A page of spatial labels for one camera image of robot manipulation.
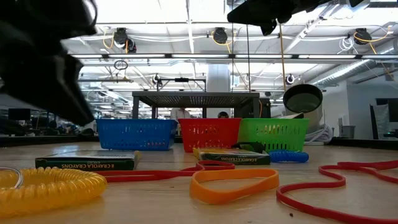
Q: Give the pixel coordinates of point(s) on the black wristband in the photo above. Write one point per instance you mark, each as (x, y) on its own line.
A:
(248, 147)

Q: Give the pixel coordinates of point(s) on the grey trash bin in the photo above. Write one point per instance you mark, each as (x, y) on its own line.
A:
(347, 132)

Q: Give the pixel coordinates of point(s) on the long ceiling light bar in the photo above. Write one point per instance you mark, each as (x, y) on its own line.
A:
(199, 56)

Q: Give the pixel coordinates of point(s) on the silver ceiling air duct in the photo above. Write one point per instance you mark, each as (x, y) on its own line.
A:
(342, 74)

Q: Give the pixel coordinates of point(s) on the person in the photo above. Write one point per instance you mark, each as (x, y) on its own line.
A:
(179, 113)
(223, 115)

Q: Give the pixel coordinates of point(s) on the grey perforated metal riser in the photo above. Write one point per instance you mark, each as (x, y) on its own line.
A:
(196, 99)

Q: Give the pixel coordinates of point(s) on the red plastic basket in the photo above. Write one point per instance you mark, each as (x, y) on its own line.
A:
(208, 135)

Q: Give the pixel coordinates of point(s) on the blue plastic basket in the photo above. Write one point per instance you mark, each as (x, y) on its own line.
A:
(136, 133)

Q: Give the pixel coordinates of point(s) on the white cylinder with dark lens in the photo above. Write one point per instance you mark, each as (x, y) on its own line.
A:
(301, 98)

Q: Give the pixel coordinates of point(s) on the wide orange rubber band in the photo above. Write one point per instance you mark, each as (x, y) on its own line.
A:
(224, 198)

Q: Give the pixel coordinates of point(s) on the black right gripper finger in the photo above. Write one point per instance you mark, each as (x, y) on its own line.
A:
(258, 12)

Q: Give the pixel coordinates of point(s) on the long red rubber band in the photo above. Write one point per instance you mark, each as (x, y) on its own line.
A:
(342, 181)

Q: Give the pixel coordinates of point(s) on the thin black background rig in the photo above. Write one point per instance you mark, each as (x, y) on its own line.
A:
(182, 80)

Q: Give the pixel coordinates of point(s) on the black monitor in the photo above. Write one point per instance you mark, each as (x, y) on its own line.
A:
(19, 114)

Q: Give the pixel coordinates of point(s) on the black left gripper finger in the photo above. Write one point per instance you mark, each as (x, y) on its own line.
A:
(46, 87)

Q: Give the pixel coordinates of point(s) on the small black ceiling reel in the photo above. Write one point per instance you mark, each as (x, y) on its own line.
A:
(289, 79)
(156, 80)

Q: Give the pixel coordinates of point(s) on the green plastic basket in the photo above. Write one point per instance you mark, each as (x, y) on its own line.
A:
(280, 135)

